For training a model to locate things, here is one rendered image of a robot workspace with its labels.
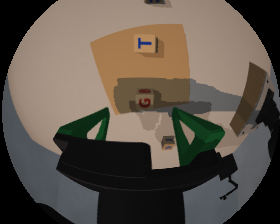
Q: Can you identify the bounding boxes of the tan flat mat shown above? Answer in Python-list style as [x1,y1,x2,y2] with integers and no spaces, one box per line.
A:
[90,24,190,115]

